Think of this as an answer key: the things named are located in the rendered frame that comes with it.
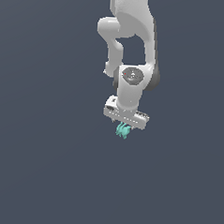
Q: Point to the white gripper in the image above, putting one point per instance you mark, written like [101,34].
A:
[126,115]

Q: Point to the small teal object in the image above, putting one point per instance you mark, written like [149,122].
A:
[123,130]

